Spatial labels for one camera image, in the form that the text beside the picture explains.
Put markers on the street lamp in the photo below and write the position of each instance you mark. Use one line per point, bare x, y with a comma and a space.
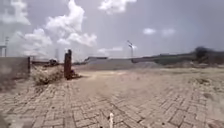
131, 50

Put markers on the long grey-green bank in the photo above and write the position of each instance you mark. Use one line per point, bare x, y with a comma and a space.
173, 59

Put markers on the brick paved ground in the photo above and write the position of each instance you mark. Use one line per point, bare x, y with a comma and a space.
140, 96

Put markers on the grey concrete wall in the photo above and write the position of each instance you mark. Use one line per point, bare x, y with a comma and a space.
13, 66

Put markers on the dry weed clump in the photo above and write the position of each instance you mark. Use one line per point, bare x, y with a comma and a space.
46, 75

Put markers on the pole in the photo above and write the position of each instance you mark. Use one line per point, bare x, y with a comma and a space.
6, 46

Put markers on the dark tree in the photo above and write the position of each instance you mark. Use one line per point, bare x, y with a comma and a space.
201, 52

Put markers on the long pale wall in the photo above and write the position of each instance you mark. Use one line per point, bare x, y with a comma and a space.
110, 63

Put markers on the dark red pillar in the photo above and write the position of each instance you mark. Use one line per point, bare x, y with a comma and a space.
68, 65

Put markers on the dark vehicle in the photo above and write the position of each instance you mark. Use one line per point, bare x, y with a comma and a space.
52, 62

